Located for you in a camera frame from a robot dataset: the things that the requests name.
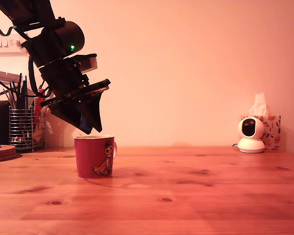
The white wall light switch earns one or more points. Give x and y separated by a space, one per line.
5 50

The small white round camera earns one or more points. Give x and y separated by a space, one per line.
250 145

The grey metal wall rail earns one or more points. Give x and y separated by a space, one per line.
0 74

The large round cork trivet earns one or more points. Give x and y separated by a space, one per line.
5 154

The red paper packet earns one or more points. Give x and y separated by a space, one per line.
39 99

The dark ribbed object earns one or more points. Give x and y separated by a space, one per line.
0 122

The white paper tissue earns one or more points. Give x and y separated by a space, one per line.
259 105

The black spatula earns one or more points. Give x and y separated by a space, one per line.
24 98

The red cartoon print mug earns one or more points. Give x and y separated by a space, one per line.
88 159

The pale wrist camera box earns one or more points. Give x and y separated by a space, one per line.
91 63

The black thin chopstick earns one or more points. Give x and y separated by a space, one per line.
20 84

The pale paper packet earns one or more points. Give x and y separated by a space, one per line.
40 127

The floral tissue box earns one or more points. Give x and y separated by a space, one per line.
274 132

